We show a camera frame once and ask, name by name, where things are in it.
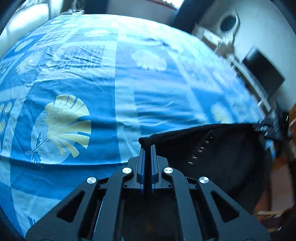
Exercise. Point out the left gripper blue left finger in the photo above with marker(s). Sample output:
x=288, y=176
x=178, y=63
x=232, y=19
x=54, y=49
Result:
x=141, y=170

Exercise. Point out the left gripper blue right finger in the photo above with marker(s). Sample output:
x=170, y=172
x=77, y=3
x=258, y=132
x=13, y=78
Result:
x=154, y=169

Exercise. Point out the black pants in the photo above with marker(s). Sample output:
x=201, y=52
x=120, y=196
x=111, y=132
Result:
x=233, y=156

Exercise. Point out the person right hand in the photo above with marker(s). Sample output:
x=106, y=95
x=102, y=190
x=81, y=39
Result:
x=292, y=128

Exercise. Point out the white tv stand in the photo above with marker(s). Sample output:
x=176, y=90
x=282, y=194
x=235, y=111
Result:
x=252, y=84

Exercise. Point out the black flat television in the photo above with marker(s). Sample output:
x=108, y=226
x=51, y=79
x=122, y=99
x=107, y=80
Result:
x=263, y=70

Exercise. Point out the white dressing table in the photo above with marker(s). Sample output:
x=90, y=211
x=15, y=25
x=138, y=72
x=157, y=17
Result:
x=219, y=46

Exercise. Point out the blue patterned bed sheet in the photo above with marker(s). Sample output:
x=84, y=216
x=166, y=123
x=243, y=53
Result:
x=78, y=92

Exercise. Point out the white oval vanity mirror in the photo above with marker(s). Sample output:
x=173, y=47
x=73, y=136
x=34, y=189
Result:
x=228, y=26

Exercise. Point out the right blue curtain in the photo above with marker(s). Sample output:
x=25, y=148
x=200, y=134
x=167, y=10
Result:
x=190, y=13

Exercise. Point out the white tufted leather headboard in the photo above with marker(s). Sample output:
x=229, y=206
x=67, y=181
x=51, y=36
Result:
x=28, y=16

